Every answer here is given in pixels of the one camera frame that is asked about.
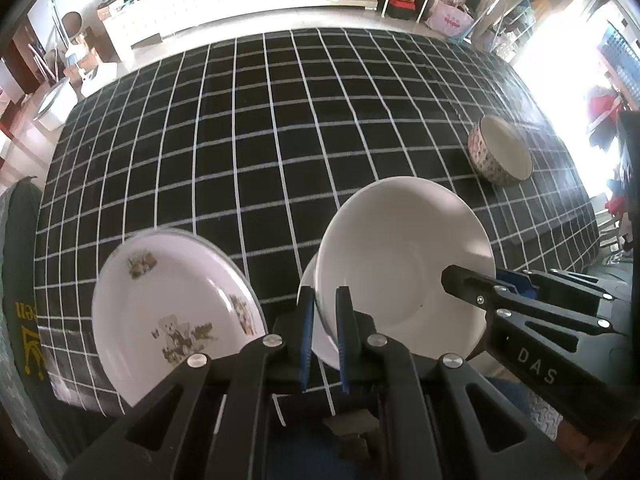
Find white bucket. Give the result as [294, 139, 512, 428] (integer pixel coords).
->
[32, 77, 81, 131]

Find bear print plate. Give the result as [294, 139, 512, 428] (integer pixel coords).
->
[91, 232, 268, 408]

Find black checkered tablecloth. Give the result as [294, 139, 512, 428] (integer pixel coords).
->
[34, 27, 601, 417]

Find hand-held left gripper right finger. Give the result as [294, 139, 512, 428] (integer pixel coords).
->
[335, 285, 588, 480]

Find pink bag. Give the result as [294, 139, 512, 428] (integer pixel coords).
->
[426, 0, 475, 40]

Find plain white bowl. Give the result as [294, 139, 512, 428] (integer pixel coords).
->
[315, 176, 497, 361]

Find blue plastic basket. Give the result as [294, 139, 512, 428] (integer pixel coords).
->
[597, 22, 640, 111]

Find red and pink garments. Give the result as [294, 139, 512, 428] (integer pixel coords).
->
[585, 85, 627, 152]

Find cardboard box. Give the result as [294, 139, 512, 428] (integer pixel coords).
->
[95, 2, 127, 24]

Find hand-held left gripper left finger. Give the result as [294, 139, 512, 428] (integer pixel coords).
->
[62, 285, 317, 480]

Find dark cloth with yellow print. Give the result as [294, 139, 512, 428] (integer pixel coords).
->
[0, 177, 66, 401]

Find white television cabinet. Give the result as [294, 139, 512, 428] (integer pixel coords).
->
[97, 0, 388, 61]

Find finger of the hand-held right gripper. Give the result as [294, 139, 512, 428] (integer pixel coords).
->
[441, 264, 627, 337]
[497, 267, 622, 312]

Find grey quilted cushion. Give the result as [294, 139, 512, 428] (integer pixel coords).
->
[525, 390, 567, 441]

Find floral patterned bowl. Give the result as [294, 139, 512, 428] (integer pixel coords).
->
[467, 115, 534, 188]

